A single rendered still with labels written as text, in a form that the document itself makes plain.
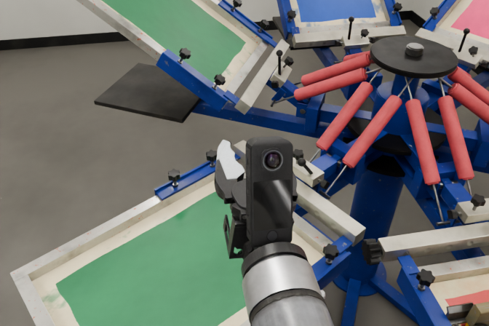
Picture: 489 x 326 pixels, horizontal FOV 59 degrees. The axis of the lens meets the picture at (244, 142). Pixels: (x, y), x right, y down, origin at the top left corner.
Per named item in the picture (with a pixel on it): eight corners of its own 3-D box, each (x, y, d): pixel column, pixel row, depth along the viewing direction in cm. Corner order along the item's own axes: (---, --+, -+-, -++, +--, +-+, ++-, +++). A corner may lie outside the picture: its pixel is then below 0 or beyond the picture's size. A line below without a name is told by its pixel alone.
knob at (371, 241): (387, 268, 126) (393, 251, 122) (369, 271, 125) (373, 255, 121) (377, 247, 132) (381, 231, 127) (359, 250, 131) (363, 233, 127)
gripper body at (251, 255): (220, 223, 57) (234, 305, 47) (226, 172, 52) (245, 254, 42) (275, 220, 58) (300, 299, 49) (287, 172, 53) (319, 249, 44)
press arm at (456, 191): (486, 231, 135) (492, 220, 132) (468, 233, 134) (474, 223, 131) (455, 193, 149) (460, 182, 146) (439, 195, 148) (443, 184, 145)
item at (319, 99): (542, 192, 158) (557, 167, 150) (335, 222, 146) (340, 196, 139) (428, 81, 221) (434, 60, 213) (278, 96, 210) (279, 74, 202)
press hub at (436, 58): (407, 296, 228) (500, 66, 145) (334, 309, 222) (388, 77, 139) (375, 237, 259) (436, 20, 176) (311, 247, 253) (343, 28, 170)
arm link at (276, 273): (255, 291, 39) (339, 284, 41) (245, 250, 42) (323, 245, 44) (244, 336, 43) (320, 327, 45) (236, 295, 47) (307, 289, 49)
